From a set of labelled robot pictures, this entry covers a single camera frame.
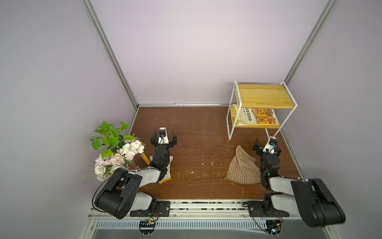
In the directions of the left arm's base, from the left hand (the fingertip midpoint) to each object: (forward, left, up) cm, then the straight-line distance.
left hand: (165, 130), depth 84 cm
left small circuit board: (-44, +6, -21) cm, 49 cm away
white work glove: (-21, -2, -17) cm, 27 cm away
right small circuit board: (-43, -57, -21) cm, 74 cm away
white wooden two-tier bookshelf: (+5, -51, +15) cm, 53 cm away
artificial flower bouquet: (-19, +15, +12) cm, 28 cm away
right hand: (-4, -61, -3) cm, 61 cm away
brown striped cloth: (-16, -46, -17) cm, 51 cm away
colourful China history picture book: (+11, -56, 0) cm, 57 cm away
